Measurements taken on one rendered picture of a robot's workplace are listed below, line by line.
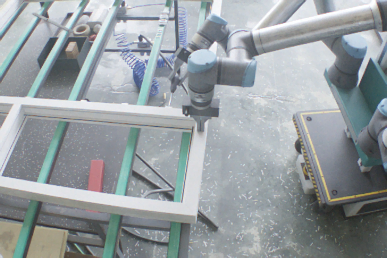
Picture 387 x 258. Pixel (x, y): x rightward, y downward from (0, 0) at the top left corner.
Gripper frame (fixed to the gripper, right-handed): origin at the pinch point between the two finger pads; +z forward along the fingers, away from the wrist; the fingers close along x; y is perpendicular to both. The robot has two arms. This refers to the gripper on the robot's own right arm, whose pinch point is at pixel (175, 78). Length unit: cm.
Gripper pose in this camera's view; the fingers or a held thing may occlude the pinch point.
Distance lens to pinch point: 157.0
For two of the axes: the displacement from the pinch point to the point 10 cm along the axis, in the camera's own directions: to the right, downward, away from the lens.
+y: 3.0, 3.6, -8.8
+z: -5.7, 8.1, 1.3
